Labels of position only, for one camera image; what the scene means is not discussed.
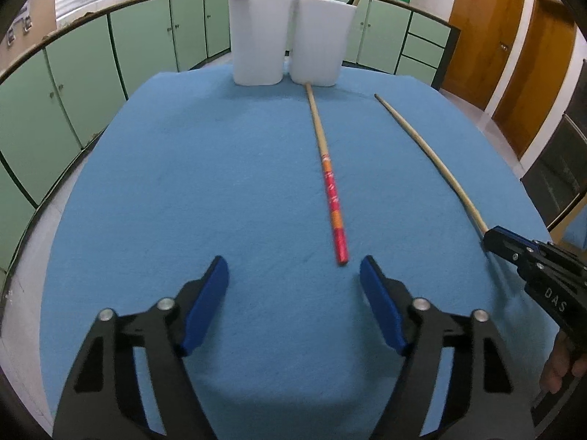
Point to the plain wooden chopstick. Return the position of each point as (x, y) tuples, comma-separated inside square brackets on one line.
[(435, 156)]

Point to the green kitchen cabinet row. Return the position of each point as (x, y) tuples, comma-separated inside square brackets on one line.
[(137, 41)]

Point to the white plastic utensil container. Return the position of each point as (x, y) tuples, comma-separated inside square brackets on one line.
[(259, 41), (321, 41)]

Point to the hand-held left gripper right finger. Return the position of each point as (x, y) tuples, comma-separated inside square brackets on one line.
[(383, 302)]

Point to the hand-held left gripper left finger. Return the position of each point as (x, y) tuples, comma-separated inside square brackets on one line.
[(208, 302)]

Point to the person's right hand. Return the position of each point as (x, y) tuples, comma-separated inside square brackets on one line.
[(557, 366)]

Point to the dark glass oven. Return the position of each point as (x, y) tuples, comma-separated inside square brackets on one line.
[(559, 178)]

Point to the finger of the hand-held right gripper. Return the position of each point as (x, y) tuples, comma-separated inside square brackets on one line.
[(502, 245), (532, 243)]

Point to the blue table cloth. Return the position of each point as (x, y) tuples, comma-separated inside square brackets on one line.
[(206, 169)]

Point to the brown wooden door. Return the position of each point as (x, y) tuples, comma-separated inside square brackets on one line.
[(536, 78), (481, 32)]

